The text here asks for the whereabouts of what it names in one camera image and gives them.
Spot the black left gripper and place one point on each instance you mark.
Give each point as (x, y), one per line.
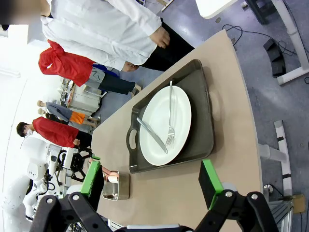
(78, 161)

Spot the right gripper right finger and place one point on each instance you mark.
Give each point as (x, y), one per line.
(210, 181)

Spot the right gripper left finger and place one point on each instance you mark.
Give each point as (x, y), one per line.
(90, 178)

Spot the pink spoon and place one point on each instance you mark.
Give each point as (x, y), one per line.
(113, 176)

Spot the silver fork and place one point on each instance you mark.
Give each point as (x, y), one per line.
(170, 137)

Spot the silver table knife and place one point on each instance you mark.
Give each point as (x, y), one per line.
(152, 133)

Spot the dark grey serving tray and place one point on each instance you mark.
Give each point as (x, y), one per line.
(200, 116)

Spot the white round plate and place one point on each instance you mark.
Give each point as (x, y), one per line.
(157, 108)

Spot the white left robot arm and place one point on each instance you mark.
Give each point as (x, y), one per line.
(33, 154)

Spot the person's left forearm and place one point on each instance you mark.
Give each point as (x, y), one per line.
(149, 21)

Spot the round floor socket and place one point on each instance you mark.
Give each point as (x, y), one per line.
(218, 20)

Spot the person's right hand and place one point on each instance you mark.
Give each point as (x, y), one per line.
(130, 66)

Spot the person's left hand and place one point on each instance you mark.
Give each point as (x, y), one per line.
(160, 37)

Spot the rectangular metal container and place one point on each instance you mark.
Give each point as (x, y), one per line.
(122, 188)

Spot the masked person in red jacket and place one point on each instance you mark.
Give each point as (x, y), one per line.
(53, 131)

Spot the white workbench cabinet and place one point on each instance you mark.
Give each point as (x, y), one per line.
(82, 101)

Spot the mannequin with orange shorts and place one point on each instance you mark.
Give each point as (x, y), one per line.
(58, 110)

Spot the round metal foot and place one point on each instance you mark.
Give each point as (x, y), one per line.
(268, 188)

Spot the grey table leg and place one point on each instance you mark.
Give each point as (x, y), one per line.
(270, 152)

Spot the small wooden block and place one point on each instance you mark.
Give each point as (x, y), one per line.
(299, 204)

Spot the person in white coat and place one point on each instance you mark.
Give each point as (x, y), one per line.
(96, 24)

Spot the black foot pedal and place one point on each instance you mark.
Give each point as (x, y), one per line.
(275, 58)

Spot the white table leg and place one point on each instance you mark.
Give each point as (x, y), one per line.
(292, 29)

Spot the white table top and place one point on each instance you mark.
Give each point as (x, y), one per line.
(212, 7)

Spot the black stand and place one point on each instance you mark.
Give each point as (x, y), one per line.
(257, 10)

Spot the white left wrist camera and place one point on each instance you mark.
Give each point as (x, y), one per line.
(71, 157)

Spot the aluminium frame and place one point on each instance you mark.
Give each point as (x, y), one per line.
(281, 217)

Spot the wooden frame piece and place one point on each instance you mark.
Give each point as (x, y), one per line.
(167, 4)

